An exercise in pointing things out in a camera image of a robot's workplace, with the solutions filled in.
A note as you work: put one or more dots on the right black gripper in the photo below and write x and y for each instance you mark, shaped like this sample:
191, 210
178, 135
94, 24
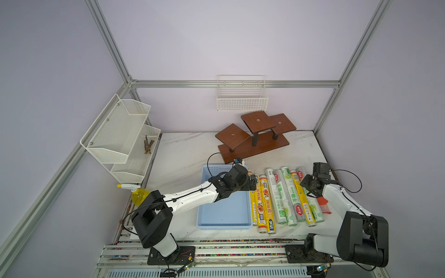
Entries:
305, 182

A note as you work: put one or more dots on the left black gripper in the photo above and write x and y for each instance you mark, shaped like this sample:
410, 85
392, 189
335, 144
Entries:
247, 186

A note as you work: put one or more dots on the yellow wrap roll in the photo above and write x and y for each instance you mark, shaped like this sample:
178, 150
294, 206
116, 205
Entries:
268, 210
262, 228
303, 200
253, 203

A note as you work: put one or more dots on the white green wrap roll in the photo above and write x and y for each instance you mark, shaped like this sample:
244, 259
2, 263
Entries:
293, 194
278, 210
286, 203
313, 202

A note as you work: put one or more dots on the light blue plastic basket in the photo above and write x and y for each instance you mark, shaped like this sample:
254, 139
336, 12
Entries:
231, 213

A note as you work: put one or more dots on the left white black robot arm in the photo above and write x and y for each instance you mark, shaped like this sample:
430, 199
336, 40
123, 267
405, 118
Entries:
153, 217

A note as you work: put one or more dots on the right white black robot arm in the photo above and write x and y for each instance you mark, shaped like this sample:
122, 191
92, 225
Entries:
363, 237

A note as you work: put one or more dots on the red rubber glove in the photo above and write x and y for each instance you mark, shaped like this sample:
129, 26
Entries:
323, 204

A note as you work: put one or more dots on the brown wooden tiered stand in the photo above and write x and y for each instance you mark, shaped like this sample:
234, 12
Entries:
266, 133

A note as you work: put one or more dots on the brown sticks in shelf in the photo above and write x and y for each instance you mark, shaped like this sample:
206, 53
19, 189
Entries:
148, 145

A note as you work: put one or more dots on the yellow spray bottle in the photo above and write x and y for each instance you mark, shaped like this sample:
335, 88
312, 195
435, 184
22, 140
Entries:
139, 194

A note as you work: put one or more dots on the white mesh two-tier shelf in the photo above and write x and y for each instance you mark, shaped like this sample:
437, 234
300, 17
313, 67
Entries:
116, 139

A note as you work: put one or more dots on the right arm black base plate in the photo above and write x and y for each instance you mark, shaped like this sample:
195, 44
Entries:
298, 253

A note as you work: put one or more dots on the white wire wall basket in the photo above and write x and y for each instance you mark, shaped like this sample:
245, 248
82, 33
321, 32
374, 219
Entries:
241, 93

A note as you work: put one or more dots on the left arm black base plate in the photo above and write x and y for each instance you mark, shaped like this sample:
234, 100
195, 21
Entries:
181, 256

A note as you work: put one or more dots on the aluminium rail base frame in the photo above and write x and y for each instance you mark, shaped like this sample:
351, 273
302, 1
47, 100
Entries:
263, 258

